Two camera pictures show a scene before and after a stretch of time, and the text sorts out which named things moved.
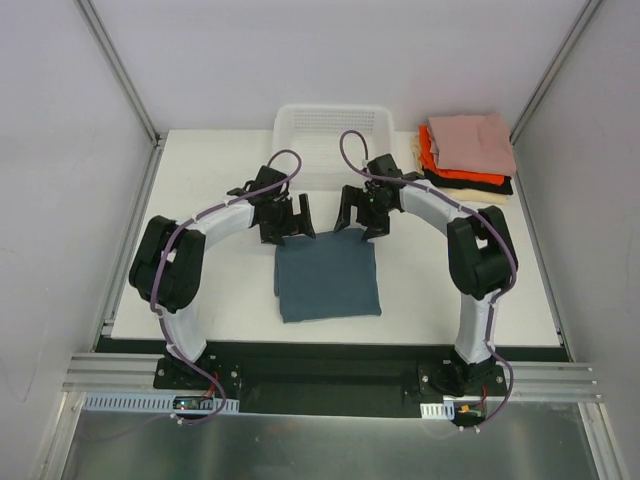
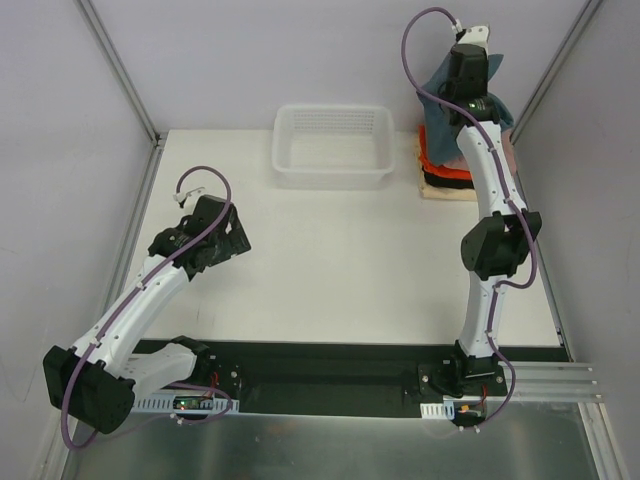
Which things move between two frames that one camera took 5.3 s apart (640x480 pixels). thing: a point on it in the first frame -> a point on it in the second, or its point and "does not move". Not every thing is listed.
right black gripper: x=362 y=211 -> x=470 y=63
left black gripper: x=286 y=220 -> x=236 y=235
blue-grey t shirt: x=326 y=277 -> x=443 y=139
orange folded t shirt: x=429 y=160 does not move
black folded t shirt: x=441 y=180 does not move
